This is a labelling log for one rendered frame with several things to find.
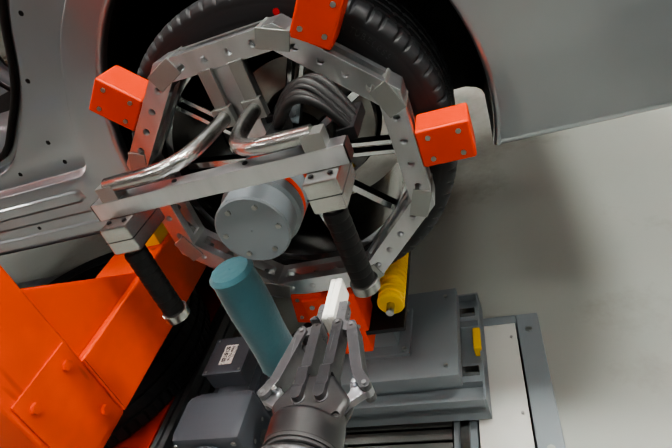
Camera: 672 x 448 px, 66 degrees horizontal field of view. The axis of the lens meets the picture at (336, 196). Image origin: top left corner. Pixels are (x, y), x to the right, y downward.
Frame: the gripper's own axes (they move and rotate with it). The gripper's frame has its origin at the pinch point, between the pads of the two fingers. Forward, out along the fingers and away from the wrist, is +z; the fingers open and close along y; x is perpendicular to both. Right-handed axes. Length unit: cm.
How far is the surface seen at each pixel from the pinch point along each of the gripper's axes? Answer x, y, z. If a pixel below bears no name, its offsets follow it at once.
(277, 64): 17, -18, 58
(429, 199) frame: -7.6, 9.3, 32.2
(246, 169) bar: 14.8, -10.4, 13.5
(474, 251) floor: -83, 6, 110
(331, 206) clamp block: 8.0, 0.4, 10.5
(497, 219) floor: -83, 16, 128
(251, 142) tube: 18.1, -8.4, 14.4
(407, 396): -68, -12, 39
